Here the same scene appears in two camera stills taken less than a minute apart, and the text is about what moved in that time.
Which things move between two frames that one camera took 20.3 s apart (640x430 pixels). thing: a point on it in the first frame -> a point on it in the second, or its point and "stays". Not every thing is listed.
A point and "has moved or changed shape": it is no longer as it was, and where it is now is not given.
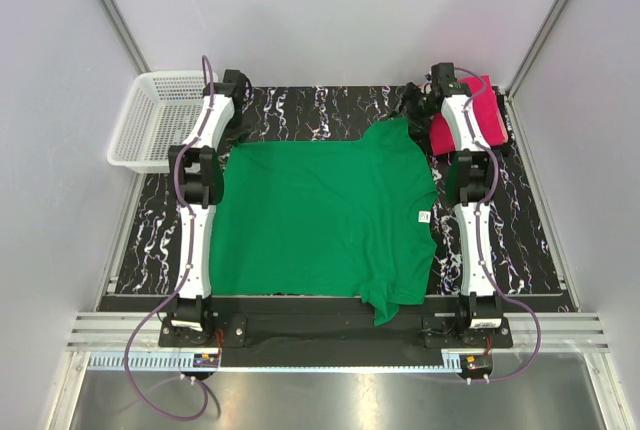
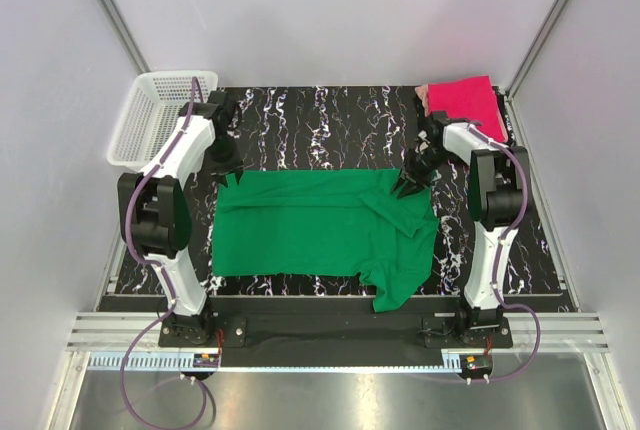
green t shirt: (346, 217) has moved or changed shape
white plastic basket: (160, 109) stays
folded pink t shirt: (487, 113) stays
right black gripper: (418, 125) -> (410, 169)
